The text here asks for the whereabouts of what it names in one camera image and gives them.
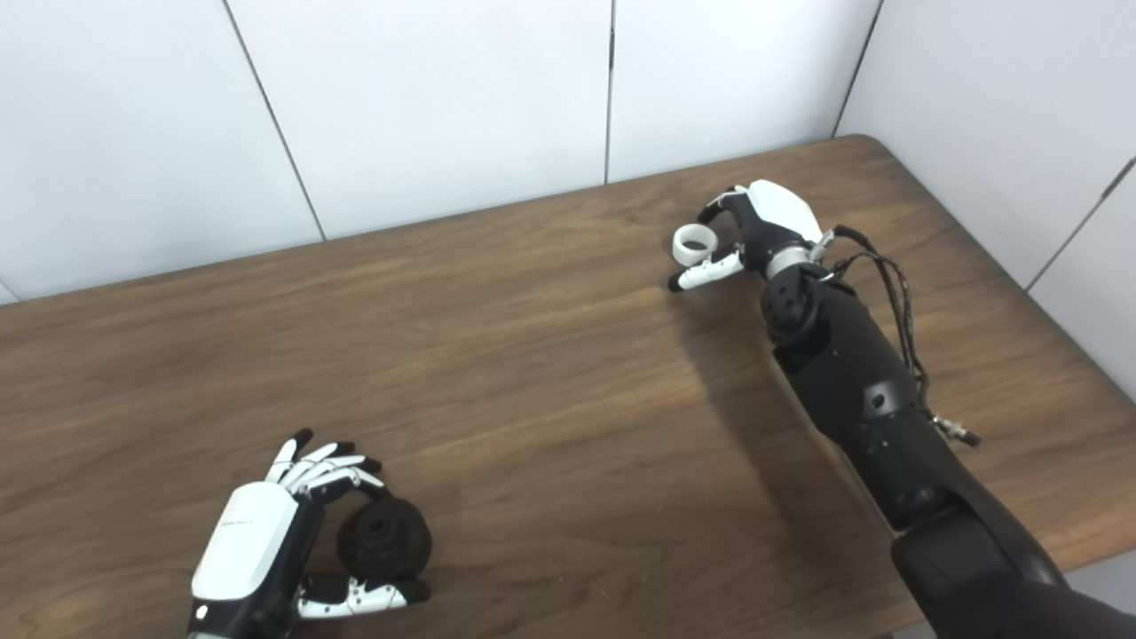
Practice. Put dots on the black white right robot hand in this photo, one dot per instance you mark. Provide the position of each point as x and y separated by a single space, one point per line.
781 213

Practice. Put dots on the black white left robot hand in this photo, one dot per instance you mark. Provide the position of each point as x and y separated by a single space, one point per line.
248 541

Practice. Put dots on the round black plastic part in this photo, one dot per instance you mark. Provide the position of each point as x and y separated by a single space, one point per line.
390 541

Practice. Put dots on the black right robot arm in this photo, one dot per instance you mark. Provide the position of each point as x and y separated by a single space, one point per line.
852 382

